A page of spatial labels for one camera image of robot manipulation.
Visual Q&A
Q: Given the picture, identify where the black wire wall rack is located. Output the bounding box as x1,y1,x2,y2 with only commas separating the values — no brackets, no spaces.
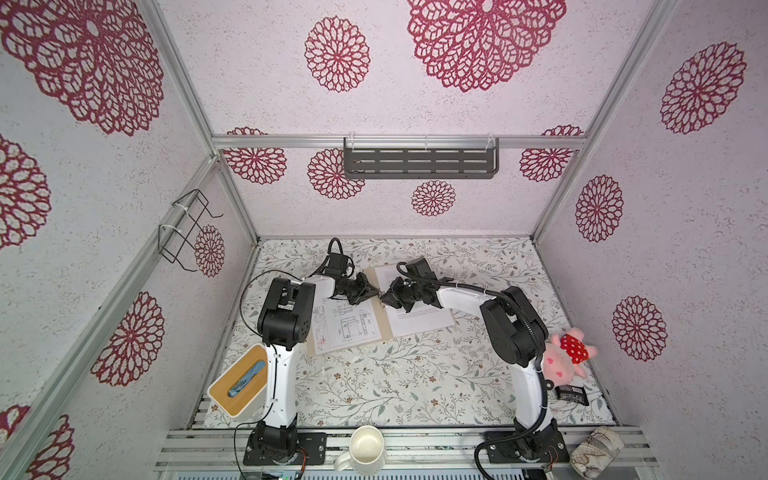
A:
156,189,226,277

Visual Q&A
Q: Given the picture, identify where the white ceramic mug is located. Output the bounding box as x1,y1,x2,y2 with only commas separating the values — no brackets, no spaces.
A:
334,426,386,476

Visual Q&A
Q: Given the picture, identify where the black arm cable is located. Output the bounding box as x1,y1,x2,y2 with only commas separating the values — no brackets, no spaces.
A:
232,236,355,480
395,260,550,480

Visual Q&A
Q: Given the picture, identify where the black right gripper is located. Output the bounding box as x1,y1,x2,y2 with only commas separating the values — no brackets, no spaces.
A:
378,277,422,313

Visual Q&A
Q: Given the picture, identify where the pink pig plush toy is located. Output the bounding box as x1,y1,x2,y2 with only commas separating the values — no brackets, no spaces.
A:
542,328,599,390

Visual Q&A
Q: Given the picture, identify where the white wooden-top tissue box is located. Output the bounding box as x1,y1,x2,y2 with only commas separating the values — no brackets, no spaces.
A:
207,344,268,421

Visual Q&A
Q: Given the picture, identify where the small black card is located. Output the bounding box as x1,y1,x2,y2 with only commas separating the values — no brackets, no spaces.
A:
554,385,589,406

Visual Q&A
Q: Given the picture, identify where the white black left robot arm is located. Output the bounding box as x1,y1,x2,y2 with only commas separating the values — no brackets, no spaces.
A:
257,253,380,429

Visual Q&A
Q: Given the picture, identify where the marbled patterned cup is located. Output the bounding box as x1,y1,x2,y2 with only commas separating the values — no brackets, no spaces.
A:
570,426,625,479

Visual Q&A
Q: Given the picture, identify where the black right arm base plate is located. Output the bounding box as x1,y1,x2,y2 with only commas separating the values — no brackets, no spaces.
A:
483,419,570,464

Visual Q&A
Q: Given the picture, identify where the white printed text sheet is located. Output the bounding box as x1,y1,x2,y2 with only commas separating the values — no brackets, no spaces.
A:
368,265,455,338

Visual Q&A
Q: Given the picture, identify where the white technical drawing sheet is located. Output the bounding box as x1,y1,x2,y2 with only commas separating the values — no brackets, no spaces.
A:
307,299,382,357

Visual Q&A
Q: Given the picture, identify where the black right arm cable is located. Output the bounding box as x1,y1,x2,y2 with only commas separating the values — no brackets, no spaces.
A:
395,260,550,480

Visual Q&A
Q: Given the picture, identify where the beige manila folder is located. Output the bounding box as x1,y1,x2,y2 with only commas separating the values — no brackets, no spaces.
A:
313,280,395,342

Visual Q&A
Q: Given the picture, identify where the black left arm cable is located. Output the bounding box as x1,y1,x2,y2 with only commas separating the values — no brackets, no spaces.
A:
232,236,355,480

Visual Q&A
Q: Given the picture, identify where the grey slotted wall shelf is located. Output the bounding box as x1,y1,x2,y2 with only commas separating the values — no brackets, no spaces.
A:
342,138,499,180

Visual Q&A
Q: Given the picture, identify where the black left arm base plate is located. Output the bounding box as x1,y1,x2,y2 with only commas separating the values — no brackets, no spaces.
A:
243,421,328,466

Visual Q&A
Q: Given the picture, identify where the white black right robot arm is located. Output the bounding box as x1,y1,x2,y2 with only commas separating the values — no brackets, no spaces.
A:
380,258,552,435

